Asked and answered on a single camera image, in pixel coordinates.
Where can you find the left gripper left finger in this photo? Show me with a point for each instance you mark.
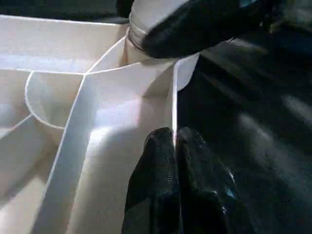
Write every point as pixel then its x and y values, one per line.
pixel 153 187

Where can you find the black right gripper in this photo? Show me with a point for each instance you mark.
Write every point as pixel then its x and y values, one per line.
pixel 256 14

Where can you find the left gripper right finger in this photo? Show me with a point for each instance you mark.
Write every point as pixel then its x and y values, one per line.
pixel 204 192

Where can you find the white plastic table leg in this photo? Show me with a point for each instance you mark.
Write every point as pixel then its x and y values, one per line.
pixel 148 17

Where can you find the white plastic table top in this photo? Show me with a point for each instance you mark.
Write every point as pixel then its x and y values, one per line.
pixel 97 97

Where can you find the black plastic sheet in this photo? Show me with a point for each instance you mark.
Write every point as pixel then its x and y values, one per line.
pixel 256 134

